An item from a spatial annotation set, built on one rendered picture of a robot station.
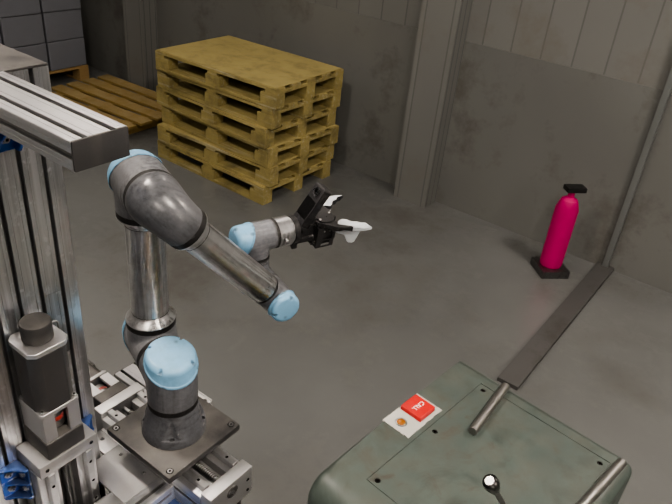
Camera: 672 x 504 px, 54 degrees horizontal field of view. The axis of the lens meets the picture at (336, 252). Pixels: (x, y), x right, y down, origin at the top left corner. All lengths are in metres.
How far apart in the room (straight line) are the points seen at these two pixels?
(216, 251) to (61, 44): 6.47
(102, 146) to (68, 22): 6.83
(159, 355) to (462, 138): 4.03
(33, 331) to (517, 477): 1.04
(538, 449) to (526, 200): 3.67
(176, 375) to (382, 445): 0.48
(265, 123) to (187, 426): 3.55
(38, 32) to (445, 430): 6.59
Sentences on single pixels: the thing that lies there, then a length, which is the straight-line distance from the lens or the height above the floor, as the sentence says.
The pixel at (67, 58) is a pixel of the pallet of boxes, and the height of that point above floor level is 0.27.
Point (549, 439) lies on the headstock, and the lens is 1.68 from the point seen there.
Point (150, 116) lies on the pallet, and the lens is 6.54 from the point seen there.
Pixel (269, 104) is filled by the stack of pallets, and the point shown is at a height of 0.80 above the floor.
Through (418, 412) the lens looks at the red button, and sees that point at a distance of 1.62.
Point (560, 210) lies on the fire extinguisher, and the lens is 4.63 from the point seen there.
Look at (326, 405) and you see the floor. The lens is 3.42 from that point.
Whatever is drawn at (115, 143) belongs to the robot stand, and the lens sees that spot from 0.97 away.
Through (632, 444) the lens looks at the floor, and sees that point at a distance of 3.73.
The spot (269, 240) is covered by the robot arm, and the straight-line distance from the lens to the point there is 1.61.
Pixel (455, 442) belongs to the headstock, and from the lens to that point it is 1.60.
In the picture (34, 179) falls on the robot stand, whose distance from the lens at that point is 1.32.
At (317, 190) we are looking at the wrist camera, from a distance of 1.64.
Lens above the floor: 2.38
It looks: 31 degrees down
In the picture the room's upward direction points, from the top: 6 degrees clockwise
